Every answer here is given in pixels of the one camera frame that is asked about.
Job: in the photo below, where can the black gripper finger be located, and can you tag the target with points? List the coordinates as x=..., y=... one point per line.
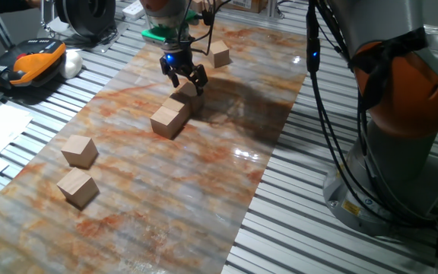
x=172, y=78
x=200, y=80

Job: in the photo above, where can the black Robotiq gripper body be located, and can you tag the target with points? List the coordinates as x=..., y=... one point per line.
x=177, y=61

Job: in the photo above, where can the wooden cube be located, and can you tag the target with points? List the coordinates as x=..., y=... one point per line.
x=79, y=150
x=165, y=122
x=188, y=91
x=219, y=53
x=77, y=187
x=176, y=106

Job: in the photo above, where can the dark sleeved forearm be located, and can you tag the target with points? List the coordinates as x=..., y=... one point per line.
x=0, y=5

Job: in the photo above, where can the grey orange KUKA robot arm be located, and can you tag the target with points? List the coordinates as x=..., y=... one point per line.
x=394, y=114

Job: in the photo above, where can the person hand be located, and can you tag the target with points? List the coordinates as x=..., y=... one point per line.
x=33, y=3

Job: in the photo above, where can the white power strip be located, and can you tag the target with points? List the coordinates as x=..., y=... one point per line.
x=133, y=9

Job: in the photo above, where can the brown cardboard box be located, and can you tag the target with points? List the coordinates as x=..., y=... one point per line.
x=247, y=4

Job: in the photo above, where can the black round spool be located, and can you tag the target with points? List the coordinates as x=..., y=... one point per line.
x=86, y=15

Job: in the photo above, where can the white computer mouse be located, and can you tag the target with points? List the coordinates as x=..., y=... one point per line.
x=70, y=64

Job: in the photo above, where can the orange marble pattern mat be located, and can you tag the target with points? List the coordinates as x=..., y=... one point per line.
x=146, y=190

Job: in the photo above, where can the orange black teach pendant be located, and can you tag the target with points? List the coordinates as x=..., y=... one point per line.
x=29, y=62

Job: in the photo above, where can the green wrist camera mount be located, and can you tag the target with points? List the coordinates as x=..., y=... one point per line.
x=154, y=36

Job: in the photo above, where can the aluminium frame beam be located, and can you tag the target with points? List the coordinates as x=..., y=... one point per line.
x=272, y=7

